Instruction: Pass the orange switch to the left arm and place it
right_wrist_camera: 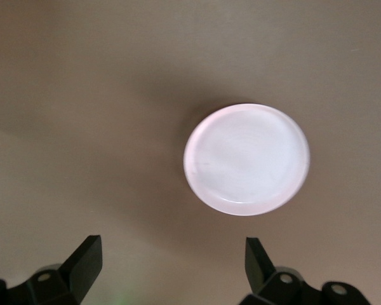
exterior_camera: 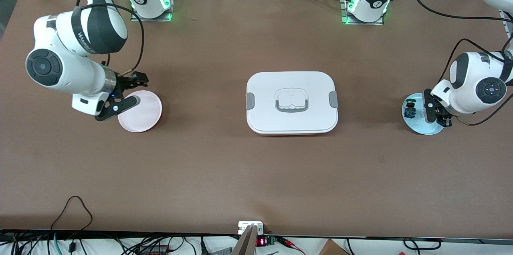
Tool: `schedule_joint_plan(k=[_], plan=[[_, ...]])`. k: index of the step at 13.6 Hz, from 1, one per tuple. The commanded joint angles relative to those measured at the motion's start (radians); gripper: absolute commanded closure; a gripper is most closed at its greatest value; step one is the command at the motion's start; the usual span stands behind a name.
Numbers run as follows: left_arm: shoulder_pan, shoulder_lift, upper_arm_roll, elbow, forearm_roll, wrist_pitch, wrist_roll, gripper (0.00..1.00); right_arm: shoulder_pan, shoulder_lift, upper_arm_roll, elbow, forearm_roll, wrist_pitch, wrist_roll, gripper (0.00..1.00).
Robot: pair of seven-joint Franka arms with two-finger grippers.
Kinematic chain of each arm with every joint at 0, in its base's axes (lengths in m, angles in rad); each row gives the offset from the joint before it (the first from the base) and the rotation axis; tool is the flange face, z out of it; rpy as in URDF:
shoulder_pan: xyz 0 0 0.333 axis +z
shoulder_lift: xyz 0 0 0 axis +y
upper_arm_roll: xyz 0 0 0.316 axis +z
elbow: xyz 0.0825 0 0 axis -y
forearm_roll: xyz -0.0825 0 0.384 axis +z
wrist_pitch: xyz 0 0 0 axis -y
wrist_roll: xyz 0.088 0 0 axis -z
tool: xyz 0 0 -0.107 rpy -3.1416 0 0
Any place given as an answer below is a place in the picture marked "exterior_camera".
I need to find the white lidded box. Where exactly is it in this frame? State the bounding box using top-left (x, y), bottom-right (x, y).
top-left (246, 71), bottom-right (339, 136)

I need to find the light blue round plate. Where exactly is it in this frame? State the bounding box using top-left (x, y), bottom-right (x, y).
top-left (402, 93), bottom-right (446, 136)

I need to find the pink round plate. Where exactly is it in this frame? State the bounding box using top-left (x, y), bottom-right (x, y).
top-left (118, 90), bottom-right (163, 133)

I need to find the brown cardboard piece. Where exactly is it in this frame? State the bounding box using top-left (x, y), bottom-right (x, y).
top-left (319, 239), bottom-right (349, 255)

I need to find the grey metal bar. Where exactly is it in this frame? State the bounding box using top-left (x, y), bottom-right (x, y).
top-left (232, 225), bottom-right (258, 255)

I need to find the black left camera bracket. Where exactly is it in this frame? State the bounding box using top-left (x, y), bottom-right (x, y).
top-left (423, 88), bottom-right (438, 123)

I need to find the black camera bracket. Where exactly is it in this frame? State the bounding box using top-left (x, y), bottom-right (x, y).
top-left (423, 88), bottom-right (438, 123)
top-left (95, 95), bottom-right (141, 122)

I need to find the black right camera bracket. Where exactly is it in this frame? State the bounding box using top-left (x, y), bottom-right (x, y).
top-left (95, 95), bottom-right (141, 122)

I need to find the green and blue switch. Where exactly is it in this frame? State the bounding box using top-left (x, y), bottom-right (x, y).
top-left (404, 98), bottom-right (417, 119)

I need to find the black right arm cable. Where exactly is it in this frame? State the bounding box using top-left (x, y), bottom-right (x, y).
top-left (74, 3), bottom-right (145, 78)

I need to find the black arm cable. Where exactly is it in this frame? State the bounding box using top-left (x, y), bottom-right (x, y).
top-left (406, 0), bottom-right (513, 127)
top-left (74, 3), bottom-right (145, 78)

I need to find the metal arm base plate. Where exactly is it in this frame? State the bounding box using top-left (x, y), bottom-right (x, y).
top-left (130, 0), bottom-right (176, 22)
top-left (341, 0), bottom-right (385, 26)

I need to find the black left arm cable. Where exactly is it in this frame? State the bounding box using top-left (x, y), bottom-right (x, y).
top-left (406, 0), bottom-right (513, 127)

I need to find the black looped cable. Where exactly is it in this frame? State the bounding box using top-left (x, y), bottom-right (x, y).
top-left (50, 196), bottom-right (93, 232)

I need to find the black cable under edge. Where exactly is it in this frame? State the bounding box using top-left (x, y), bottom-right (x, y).
top-left (403, 238), bottom-right (442, 251)

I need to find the small white switch box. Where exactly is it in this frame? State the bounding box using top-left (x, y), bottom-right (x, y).
top-left (238, 221), bottom-right (264, 235)

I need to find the red cable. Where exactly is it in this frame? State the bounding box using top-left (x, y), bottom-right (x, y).
top-left (277, 237), bottom-right (307, 255)

